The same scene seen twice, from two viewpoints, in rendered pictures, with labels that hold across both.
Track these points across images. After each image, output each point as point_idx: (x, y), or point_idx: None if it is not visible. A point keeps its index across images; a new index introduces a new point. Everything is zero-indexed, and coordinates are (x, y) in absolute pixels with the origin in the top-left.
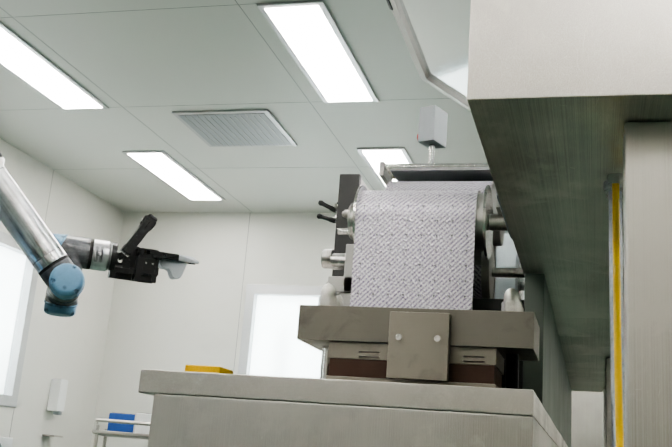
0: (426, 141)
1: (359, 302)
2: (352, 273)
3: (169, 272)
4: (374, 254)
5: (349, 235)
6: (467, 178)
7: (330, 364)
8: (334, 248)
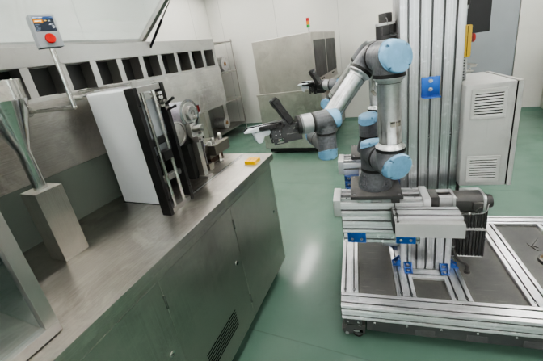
0: (61, 47)
1: (200, 141)
2: (200, 132)
3: (262, 138)
4: None
5: (195, 118)
6: (107, 90)
7: (222, 153)
8: (174, 124)
